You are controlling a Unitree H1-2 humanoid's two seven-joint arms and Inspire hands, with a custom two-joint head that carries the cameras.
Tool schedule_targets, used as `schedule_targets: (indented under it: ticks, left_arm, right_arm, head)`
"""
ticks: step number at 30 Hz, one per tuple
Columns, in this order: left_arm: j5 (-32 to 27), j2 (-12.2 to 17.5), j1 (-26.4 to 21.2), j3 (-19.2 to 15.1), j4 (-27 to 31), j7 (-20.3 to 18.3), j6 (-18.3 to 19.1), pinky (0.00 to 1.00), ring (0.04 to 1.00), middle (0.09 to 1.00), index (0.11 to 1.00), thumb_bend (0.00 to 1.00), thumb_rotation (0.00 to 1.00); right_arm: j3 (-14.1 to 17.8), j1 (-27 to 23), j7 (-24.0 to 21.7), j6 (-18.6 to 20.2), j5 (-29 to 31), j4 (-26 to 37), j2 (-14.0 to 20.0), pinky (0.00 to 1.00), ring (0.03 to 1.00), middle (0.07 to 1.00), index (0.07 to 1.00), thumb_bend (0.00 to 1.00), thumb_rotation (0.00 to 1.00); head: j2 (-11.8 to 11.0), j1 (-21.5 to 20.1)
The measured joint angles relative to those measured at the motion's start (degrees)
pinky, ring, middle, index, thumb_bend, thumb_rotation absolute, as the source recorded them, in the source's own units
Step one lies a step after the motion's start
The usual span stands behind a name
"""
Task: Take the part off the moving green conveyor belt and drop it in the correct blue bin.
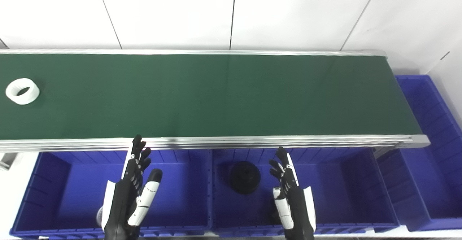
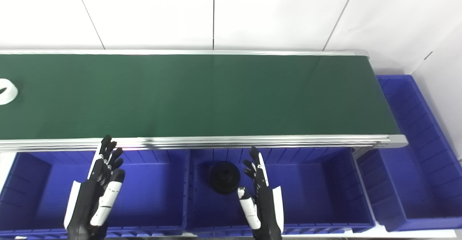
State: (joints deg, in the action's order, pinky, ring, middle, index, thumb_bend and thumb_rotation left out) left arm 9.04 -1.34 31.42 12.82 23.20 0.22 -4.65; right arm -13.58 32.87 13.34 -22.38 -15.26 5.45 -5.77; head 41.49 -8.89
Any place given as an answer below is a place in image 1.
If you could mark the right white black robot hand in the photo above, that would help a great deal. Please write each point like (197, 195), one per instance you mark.
(297, 211)

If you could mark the blue bin with black part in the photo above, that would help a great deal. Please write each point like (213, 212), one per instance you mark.
(343, 196)

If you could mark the green conveyor belt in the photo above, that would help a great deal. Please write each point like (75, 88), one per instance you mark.
(252, 142)
(216, 95)

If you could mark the black round flanged part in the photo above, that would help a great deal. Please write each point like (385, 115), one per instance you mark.
(244, 178)

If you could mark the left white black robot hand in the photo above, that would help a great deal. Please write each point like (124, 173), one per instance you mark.
(122, 204)

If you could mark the grey conveyor support leg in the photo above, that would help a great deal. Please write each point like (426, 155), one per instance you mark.
(6, 160)

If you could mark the long blue plastic bin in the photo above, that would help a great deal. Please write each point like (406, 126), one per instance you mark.
(433, 168)

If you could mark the blue bin with white rings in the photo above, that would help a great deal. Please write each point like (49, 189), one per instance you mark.
(180, 196)

